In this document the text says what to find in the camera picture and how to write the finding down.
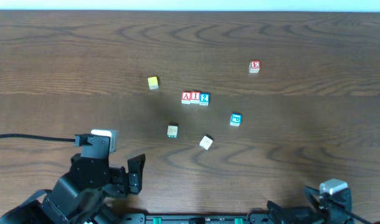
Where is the yellow wooden block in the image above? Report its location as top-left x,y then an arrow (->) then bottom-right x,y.
148,77 -> 159,90

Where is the red letter I block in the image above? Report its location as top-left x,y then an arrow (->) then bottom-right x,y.
190,91 -> 201,104

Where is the red letter E block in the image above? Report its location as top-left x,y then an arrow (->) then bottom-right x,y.
249,60 -> 261,73

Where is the red letter A block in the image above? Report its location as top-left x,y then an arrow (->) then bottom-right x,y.
181,91 -> 191,105

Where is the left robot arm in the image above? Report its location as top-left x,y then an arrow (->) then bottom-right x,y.
0,134 -> 146,223

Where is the blue number 2 block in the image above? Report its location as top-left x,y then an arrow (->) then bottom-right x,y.
199,93 -> 210,106

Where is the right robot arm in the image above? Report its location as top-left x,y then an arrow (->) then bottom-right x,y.
267,187 -> 355,224

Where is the blue letter P block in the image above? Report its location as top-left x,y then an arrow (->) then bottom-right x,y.
230,113 -> 242,126

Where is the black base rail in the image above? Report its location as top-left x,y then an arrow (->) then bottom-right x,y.
118,213 -> 273,224

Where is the plain white wooden block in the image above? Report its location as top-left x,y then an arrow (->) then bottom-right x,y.
199,135 -> 214,150

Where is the white block green side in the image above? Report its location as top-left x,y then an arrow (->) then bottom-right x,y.
167,125 -> 178,138

